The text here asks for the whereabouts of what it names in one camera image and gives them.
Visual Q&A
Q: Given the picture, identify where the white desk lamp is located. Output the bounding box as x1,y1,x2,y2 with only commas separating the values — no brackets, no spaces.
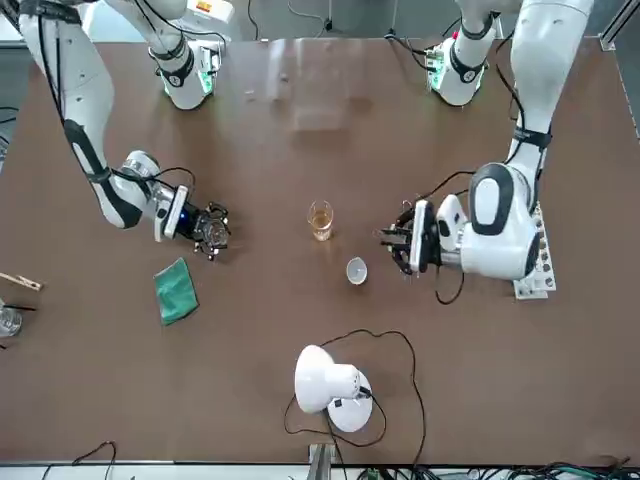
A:
293,344,376,435

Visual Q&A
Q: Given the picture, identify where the black lamp cable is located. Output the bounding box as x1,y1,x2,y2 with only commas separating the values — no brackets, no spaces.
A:
283,328,428,467

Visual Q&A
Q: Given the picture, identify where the small glass beaker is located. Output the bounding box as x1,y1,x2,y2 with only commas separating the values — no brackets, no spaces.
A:
202,215,232,251

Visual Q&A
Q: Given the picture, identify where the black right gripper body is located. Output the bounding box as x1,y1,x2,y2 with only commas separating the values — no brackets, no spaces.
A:
175,198,211,244

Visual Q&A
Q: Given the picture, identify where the white cabinet with warning label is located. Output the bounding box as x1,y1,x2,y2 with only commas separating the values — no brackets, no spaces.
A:
187,0,236,26

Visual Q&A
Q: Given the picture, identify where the glass beaker with yellow liquid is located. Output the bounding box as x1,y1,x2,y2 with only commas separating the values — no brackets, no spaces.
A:
307,199,335,243

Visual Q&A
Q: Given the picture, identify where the white test tube rack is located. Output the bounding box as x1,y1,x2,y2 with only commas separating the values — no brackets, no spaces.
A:
512,201,558,301

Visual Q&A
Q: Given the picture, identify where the small white porcelain dish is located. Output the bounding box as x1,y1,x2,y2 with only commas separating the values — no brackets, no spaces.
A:
345,256,370,287

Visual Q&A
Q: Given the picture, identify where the aluminium frame post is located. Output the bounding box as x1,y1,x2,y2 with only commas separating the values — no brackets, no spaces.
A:
307,443,337,480
598,0,640,52

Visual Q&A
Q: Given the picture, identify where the wooden test tube clamp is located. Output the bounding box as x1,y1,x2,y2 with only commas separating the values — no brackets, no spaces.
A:
0,271,44,293

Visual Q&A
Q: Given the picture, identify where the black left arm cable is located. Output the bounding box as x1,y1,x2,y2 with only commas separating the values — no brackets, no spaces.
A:
413,19,554,306

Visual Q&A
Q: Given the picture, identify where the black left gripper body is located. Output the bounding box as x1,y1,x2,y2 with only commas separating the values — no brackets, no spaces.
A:
399,212,416,271

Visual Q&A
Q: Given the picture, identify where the green folded cloth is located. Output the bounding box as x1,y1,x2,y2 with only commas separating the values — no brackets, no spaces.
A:
152,256,201,328

